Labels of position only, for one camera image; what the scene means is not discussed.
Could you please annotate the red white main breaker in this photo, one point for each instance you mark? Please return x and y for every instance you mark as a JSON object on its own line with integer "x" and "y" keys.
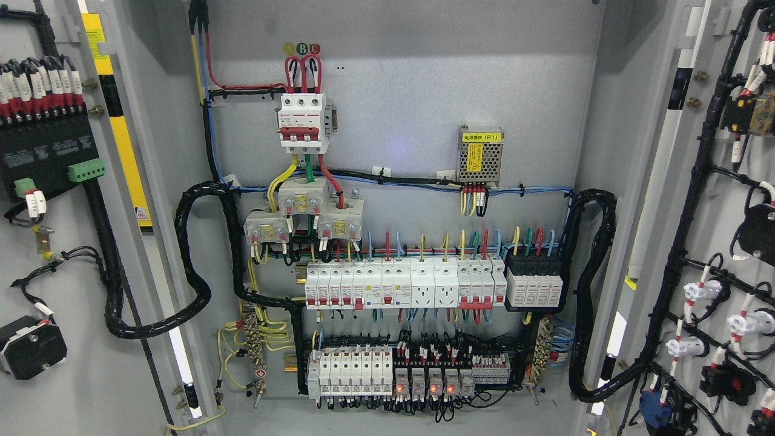
{"x": 304, "y": 124}

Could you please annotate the grey cabinet door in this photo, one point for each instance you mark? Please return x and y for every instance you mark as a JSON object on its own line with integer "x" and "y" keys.
{"x": 105, "y": 386}
{"x": 676, "y": 329}

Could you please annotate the lower row relays and breakers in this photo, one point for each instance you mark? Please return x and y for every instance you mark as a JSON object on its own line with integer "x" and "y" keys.
{"x": 404, "y": 373}

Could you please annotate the grey current transformers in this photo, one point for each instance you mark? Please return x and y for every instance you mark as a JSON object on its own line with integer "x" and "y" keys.
{"x": 300, "y": 201}

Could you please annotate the black surge protector block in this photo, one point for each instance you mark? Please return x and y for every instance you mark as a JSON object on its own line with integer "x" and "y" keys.
{"x": 534, "y": 283}

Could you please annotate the upper row circuit breakers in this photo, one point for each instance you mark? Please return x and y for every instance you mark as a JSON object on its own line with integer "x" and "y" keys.
{"x": 434, "y": 282}

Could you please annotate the black digital power meter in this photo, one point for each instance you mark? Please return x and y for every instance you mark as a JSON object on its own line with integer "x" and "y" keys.
{"x": 43, "y": 151}

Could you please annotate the metal mesh power supply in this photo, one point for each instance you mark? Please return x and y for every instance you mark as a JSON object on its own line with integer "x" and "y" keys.
{"x": 480, "y": 153}

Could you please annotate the white rotary selector switch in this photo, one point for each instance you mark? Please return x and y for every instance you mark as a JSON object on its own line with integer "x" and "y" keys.
{"x": 30, "y": 345}

